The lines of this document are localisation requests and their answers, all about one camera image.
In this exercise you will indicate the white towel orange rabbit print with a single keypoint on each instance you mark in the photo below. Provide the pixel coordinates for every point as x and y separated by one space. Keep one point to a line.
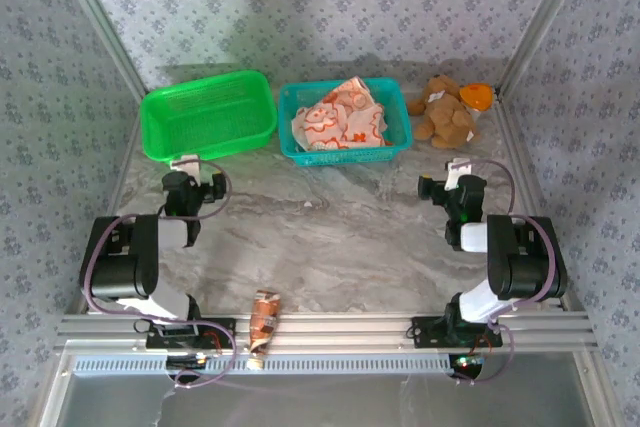
362 119

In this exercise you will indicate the orange lion print towel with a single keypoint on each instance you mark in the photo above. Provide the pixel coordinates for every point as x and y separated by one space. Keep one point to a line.
320 122

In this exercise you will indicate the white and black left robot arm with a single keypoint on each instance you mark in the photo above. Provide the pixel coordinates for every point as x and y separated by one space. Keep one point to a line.
120 267

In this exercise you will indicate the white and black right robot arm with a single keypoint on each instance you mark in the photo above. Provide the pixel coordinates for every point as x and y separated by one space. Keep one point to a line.
525 267

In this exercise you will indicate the green plastic mesh basket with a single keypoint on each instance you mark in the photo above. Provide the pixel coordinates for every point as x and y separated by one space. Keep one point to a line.
210 112

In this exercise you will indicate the brown teddy bear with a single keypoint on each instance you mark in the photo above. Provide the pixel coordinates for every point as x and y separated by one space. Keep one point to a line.
447 114

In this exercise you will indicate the teal plastic mesh basket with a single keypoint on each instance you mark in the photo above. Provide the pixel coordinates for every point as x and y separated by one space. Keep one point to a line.
395 117

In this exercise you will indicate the brown snack wrapper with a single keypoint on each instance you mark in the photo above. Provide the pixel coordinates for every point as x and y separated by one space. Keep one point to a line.
264 319

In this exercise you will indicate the grey metal panel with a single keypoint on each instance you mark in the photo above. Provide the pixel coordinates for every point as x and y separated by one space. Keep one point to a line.
320 402

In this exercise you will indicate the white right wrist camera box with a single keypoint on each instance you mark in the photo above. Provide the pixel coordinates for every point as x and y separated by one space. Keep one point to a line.
457 169

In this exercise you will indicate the aluminium table side rail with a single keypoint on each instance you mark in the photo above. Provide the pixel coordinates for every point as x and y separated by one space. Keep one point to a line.
506 114
116 172

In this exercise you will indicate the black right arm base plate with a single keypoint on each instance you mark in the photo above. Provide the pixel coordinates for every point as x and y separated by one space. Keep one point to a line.
425 327

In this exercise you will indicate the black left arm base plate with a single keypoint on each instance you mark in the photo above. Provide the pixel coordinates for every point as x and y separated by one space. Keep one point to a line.
227 324

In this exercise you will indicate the aluminium frame rail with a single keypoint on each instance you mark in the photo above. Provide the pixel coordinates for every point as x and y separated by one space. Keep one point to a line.
340 332

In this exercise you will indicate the aluminium frame post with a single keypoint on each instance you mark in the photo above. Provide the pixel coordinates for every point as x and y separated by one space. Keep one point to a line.
102 22
544 22

